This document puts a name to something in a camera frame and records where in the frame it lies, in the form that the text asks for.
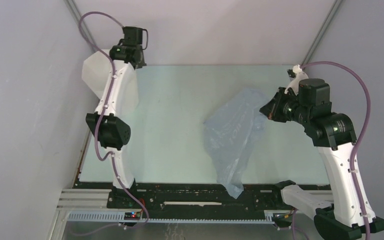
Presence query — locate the blue plastic trash bag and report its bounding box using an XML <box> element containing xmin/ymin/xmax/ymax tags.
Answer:
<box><xmin>203</xmin><ymin>88</ymin><xmax>269</xmax><ymax>199</ymax></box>

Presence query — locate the white slotted cable duct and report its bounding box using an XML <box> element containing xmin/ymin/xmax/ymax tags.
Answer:
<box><xmin>67</xmin><ymin>210</ymin><xmax>284</xmax><ymax>225</ymax></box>

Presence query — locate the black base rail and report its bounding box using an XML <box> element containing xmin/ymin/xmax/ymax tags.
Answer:
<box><xmin>106</xmin><ymin>183</ymin><xmax>292</xmax><ymax>220</ymax></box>

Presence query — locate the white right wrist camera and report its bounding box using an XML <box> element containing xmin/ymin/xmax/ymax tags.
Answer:
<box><xmin>284</xmin><ymin>64</ymin><xmax>309</xmax><ymax>95</ymax></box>

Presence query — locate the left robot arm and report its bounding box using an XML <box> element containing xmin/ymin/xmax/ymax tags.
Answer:
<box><xmin>81</xmin><ymin>26</ymin><xmax>149</xmax><ymax>208</ymax></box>

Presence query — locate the small lit circuit board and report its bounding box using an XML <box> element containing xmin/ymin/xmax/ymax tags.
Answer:
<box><xmin>123</xmin><ymin>212</ymin><xmax>141</xmax><ymax>221</ymax></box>

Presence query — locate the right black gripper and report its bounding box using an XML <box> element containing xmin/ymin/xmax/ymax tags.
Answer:
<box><xmin>260</xmin><ymin>86</ymin><xmax>311</xmax><ymax>125</ymax></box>

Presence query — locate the white translucent trash bin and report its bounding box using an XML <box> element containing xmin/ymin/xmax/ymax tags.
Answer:
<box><xmin>81</xmin><ymin>51</ymin><xmax>139</xmax><ymax>118</ymax></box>

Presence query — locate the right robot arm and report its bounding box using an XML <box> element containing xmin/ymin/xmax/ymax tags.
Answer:
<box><xmin>259</xmin><ymin>78</ymin><xmax>384</xmax><ymax>240</ymax></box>

